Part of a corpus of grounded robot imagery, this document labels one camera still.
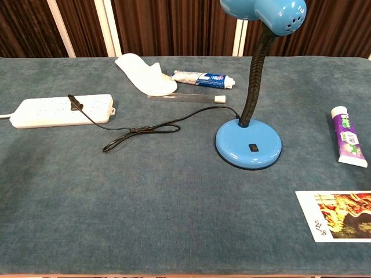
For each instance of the brown slatted partition panel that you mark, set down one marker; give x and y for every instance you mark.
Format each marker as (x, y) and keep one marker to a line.
(174, 26)

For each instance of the white disposable slipper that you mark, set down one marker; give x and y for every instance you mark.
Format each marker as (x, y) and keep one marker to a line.
(145, 76)

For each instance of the purple white toothpaste tube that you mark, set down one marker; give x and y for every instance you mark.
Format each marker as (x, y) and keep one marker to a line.
(347, 136)

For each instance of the blue grey tablecloth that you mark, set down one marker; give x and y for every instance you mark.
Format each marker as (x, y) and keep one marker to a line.
(162, 202)

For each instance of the blue gooseneck desk lamp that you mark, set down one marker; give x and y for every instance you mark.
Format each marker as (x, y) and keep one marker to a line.
(249, 139)

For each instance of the white bordered photo card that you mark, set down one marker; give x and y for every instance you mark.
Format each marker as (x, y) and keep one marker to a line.
(336, 215)

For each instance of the blue white toothpaste tube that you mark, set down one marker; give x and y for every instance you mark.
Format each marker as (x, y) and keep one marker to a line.
(203, 78)

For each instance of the white partition frame post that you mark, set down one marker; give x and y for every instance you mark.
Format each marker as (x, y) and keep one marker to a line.
(61, 27)
(239, 37)
(108, 27)

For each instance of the white power strip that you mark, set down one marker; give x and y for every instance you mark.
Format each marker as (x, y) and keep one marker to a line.
(58, 111)

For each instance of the clear tube with white cap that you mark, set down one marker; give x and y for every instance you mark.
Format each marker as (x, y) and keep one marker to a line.
(185, 98)

